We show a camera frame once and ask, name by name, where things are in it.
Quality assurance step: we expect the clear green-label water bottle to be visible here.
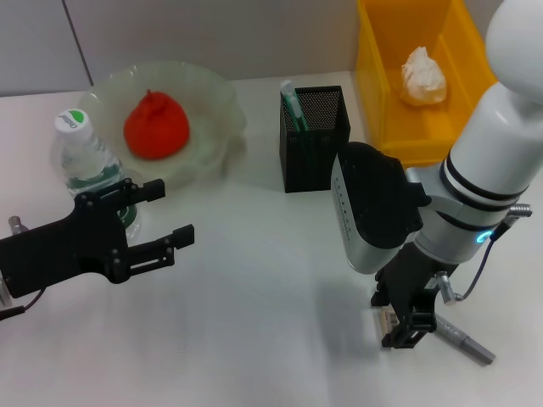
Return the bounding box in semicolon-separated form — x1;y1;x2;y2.
51;108;142;243

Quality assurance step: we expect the white paper ball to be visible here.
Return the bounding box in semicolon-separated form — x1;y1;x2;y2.
398;46;449;108

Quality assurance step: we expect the black mesh pen holder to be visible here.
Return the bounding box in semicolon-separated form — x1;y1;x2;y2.
279;85;352;194

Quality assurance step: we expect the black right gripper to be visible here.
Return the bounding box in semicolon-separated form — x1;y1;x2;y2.
371;242;462;350

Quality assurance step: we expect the gripper cable with plug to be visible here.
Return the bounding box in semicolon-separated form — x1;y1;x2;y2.
436;203;534;306
0;215;43;321

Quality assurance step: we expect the translucent wavy fruit plate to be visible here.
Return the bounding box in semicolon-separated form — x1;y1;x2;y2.
78;60;249;190

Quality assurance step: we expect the red-orange fruit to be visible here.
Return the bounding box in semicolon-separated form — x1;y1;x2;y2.
122;88;191;161

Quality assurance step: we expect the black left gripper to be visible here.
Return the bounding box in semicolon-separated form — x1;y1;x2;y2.
0;177;198;298

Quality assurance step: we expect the right gripper cable with plug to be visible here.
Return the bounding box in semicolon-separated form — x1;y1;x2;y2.
436;203;534;306

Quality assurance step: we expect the yellow plastic storage bin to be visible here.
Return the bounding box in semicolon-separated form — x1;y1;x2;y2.
355;0;500;169

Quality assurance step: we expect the left gripper cable with plug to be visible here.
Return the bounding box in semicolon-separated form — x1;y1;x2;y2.
0;215;43;321

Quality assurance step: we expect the grey marker pen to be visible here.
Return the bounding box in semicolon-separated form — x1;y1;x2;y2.
431;315;497;365

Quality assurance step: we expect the beige eraser with barcode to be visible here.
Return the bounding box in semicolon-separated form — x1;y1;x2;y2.
377;305;402;337

